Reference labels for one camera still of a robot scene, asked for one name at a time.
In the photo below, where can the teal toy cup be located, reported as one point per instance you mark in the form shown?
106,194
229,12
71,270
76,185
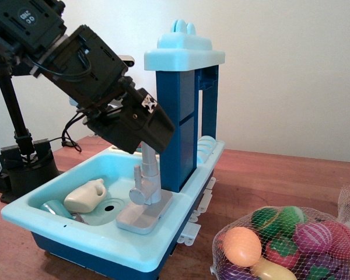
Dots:
56,207

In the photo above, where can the grey faucet lever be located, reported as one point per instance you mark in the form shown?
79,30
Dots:
137,194

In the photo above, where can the blue toy kitchen sink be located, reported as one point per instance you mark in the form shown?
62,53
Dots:
186,68

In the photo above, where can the cream toy jug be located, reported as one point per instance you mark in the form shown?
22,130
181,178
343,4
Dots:
85,198

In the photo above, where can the red toy strawberry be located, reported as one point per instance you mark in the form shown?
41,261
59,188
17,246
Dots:
282,251

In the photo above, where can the light blue toy plates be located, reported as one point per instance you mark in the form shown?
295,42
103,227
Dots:
205,146

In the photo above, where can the mesh bag of toy food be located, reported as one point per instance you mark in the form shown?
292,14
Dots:
309,266

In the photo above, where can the yellow toy banana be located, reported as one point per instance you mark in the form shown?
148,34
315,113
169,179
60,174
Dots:
267,270

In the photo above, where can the orange toy fruit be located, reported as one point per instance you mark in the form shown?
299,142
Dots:
242,246

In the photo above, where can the pink toy onion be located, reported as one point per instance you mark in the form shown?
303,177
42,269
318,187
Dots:
323,237

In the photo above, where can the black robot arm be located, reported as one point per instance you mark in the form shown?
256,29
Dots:
85,68

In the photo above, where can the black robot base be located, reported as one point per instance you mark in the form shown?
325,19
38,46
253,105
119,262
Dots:
21,174

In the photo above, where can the grey toy faucet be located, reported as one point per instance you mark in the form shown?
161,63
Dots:
142,219

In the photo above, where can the green toy vegetable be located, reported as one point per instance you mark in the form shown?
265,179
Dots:
270,221

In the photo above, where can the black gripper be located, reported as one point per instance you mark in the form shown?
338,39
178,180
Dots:
139,119

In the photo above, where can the white camera on stand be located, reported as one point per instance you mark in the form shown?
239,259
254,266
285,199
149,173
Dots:
128,60

